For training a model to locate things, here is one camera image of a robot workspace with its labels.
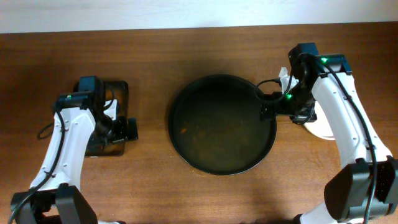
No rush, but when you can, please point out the black rectangular tray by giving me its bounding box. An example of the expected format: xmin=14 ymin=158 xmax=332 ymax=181
xmin=73 ymin=77 xmax=129 ymax=157

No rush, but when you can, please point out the black right camera cable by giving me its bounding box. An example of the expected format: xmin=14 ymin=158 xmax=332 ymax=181
xmin=254 ymin=53 xmax=312 ymax=105

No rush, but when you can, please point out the black round tray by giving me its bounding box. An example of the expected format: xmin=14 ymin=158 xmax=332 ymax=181
xmin=167 ymin=74 xmax=277 ymax=175

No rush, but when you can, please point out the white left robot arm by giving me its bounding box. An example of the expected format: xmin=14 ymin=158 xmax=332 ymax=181
xmin=8 ymin=76 xmax=138 ymax=224

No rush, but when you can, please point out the pale grey plate bottom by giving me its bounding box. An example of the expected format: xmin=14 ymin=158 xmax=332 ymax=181
xmin=304 ymin=101 xmax=335 ymax=141

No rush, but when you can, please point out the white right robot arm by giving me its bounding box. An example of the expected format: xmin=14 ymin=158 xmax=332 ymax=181
xmin=254 ymin=43 xmax=397 ymax=224

